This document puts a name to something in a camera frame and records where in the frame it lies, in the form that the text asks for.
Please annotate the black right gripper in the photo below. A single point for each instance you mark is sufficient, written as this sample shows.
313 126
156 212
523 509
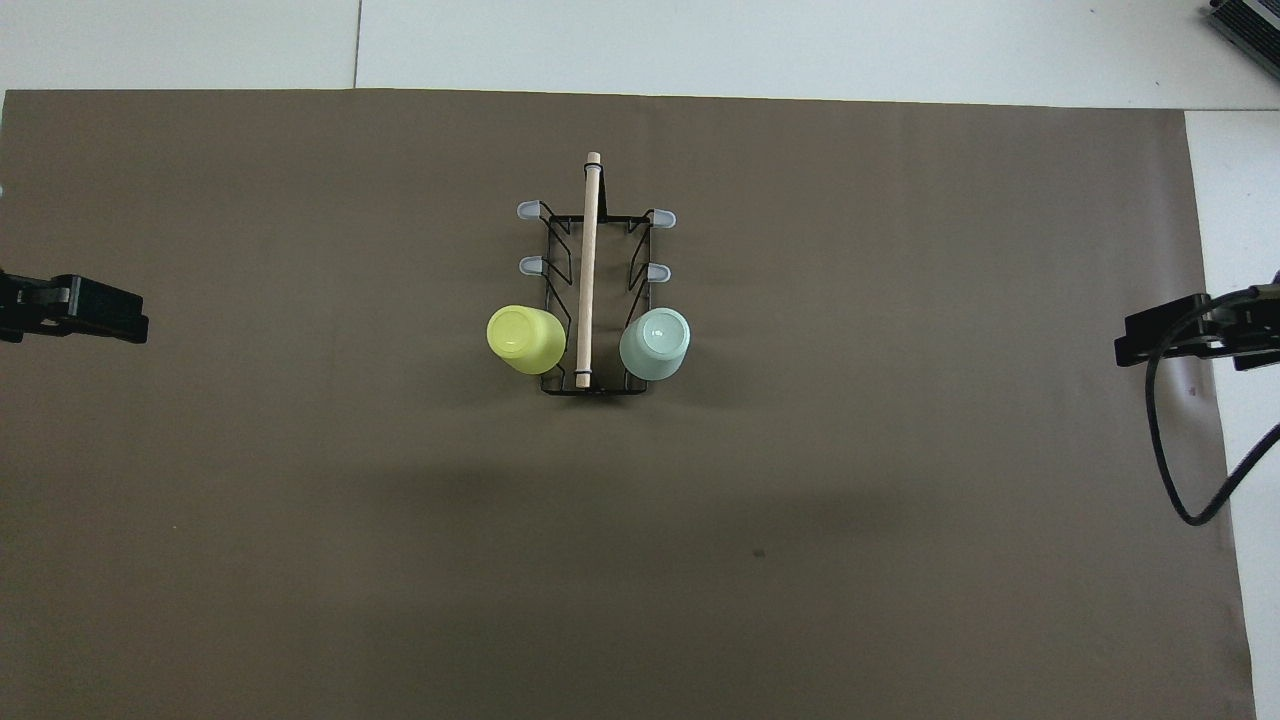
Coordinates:
1262 335

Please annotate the yellow cup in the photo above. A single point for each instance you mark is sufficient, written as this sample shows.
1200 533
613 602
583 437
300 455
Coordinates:
525 340

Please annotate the pale green cup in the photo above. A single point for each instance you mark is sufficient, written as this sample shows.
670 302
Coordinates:
655 345

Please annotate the grey ribbed device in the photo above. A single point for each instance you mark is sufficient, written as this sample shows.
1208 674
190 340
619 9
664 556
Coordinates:
1250 20

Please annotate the brown table mat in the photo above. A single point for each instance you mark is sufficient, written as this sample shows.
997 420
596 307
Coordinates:
640 550

